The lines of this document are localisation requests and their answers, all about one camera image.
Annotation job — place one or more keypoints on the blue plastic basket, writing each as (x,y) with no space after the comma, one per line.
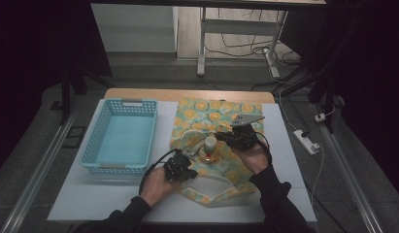
(122,142)

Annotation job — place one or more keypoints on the white power strip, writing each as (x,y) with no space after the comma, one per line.
(306,141)

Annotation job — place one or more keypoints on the person's left hand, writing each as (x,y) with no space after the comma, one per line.
(156,187)

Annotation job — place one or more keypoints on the white cabinet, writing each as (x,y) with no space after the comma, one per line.
(135,29)

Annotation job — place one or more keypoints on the white plug adapter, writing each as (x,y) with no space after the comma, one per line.
(320,117)

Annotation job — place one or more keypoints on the person's right hand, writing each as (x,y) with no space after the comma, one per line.
(255,160)

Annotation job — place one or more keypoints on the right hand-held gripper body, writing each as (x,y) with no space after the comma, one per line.
(247,137)

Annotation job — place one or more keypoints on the white desk frame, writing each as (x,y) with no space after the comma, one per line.
(239,26)

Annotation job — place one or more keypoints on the orange floral cloth bag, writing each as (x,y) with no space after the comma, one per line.
(206,113)

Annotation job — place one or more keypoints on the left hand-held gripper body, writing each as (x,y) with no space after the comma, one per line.
(179,168)

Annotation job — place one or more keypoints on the small jar with white lid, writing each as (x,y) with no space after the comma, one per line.
(210,142)

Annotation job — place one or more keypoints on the aluminium floor rail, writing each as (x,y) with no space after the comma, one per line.
(346,168)
(38,168)

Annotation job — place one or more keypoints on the black metal stand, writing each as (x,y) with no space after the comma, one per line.
(326,87)
(66,97)

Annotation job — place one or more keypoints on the white table mat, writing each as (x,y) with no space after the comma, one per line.
(90,200)

